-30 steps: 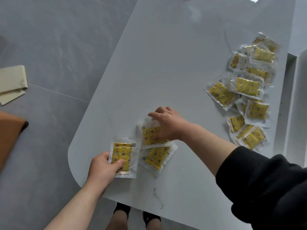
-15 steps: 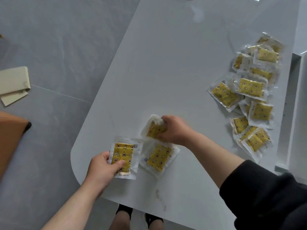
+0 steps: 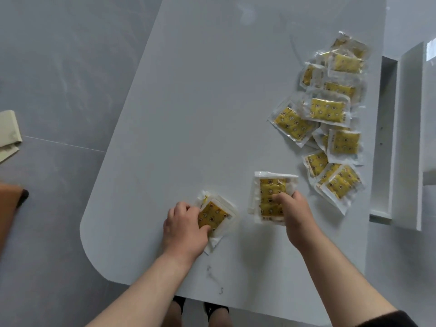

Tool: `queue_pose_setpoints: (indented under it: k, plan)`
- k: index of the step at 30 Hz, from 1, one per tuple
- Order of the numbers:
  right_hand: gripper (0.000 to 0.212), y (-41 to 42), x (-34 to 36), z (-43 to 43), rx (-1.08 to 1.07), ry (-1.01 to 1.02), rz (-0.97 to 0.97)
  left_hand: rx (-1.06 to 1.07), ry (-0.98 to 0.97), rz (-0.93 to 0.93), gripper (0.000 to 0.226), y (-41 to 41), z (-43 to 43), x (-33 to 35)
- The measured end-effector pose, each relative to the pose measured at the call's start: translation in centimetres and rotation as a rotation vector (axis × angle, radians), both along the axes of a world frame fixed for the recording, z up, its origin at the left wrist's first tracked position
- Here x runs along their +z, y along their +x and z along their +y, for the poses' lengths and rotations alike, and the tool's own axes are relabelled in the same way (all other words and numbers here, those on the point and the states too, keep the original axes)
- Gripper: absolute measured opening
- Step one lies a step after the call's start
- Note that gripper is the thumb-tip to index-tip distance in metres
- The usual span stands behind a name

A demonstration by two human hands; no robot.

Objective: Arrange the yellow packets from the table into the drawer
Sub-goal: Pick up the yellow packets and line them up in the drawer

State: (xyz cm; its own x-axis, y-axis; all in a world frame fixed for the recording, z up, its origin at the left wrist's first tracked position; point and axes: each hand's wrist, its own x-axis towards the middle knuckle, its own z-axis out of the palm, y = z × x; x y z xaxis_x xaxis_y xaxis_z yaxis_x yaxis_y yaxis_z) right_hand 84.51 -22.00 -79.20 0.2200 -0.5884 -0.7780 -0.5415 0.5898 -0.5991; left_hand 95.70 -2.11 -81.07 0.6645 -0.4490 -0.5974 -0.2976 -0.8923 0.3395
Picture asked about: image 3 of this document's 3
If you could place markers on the brown wooden chair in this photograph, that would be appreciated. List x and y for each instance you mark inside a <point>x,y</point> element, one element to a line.
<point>10,207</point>

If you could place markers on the person's right fingers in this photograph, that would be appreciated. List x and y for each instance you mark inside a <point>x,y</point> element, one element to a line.
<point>284,198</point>

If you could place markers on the yellow patterned sachet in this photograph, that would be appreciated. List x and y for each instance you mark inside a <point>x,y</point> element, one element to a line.
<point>214,214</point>
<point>267,192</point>
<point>223,231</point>

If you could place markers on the person's right hand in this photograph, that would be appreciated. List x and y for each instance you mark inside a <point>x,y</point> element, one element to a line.
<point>298,221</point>

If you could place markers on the person's left forearm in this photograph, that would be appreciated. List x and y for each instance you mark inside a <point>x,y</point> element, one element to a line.
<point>150,289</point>

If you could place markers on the black sleeve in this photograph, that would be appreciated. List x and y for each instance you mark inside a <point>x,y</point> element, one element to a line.
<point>398,320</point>

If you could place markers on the pile of yellow sachets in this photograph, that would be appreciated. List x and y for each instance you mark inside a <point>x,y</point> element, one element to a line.
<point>327,112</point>

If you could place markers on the white open shelf unit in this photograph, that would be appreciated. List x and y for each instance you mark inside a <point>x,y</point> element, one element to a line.
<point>407,139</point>

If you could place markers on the beige cloth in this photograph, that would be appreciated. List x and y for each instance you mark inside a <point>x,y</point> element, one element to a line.
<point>8,136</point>

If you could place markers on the person's left thumb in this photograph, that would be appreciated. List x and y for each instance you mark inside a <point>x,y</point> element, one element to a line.
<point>205,229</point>

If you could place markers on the person's right forearm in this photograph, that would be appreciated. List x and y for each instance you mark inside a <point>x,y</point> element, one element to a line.
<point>340,286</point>

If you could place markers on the person's left hand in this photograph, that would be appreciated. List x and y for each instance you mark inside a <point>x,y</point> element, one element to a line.
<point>182,231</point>

